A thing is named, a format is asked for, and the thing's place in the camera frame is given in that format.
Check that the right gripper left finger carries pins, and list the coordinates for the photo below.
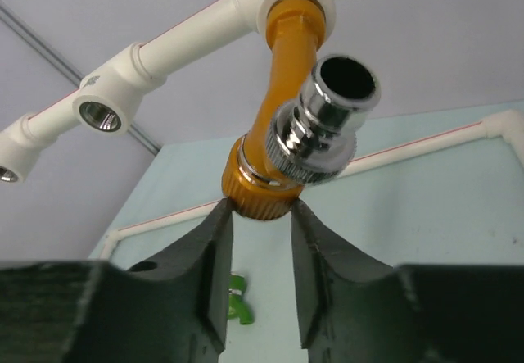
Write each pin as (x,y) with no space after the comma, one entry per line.
(170,307)

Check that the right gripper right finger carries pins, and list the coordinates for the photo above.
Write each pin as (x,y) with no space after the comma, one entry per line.
(352,307)

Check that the yellow water faucet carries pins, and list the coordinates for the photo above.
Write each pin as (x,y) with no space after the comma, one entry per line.
(305,130)

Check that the white PVC pipe frame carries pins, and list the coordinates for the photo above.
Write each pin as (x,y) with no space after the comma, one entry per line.
(108,98)

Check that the green water faucet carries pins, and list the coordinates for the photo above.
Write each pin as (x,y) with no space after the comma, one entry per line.
(238,308)

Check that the aluminium frame post left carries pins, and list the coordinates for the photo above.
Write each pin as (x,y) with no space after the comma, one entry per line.
(65,68)

